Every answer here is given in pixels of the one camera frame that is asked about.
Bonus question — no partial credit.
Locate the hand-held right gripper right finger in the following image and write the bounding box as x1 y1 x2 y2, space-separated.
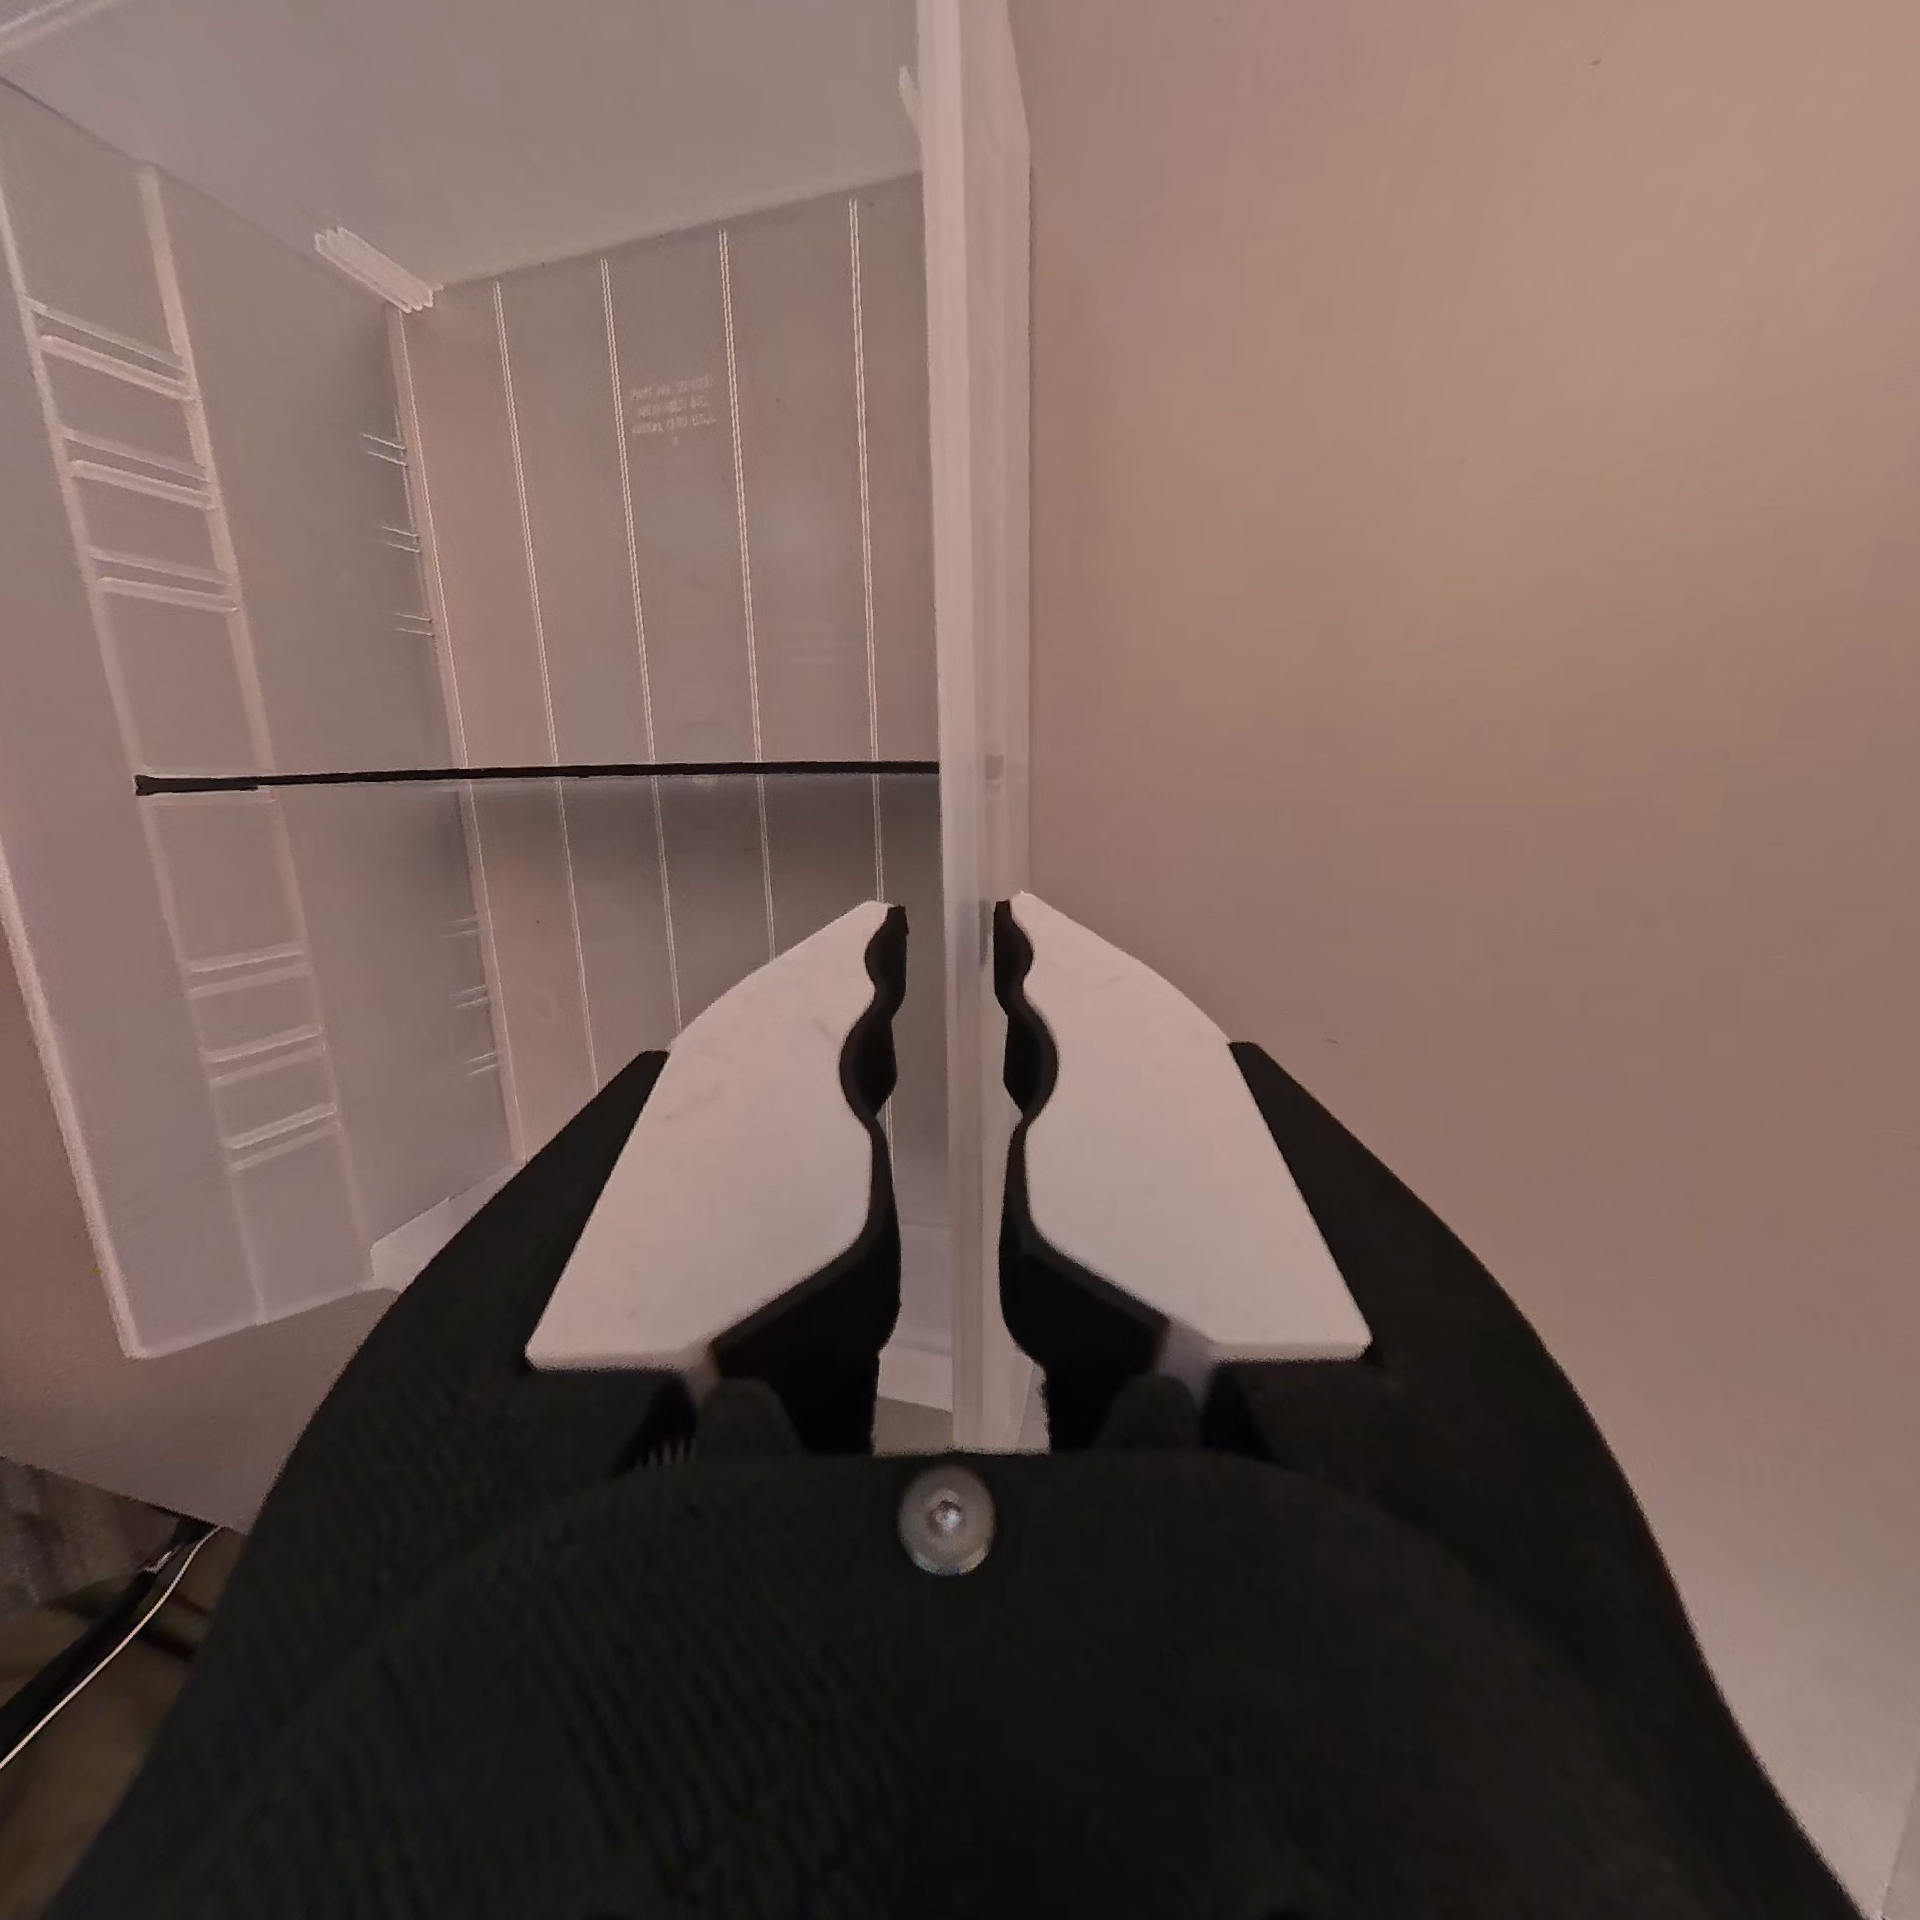
989 892 1376 1450

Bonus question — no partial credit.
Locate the black divider plate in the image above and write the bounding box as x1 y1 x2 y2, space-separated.
132 759 945 801

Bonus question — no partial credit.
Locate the clear plastic bin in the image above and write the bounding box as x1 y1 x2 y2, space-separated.
0 0 1037 1456

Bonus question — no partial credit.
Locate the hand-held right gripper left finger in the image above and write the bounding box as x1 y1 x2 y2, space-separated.
525 897 916 1454

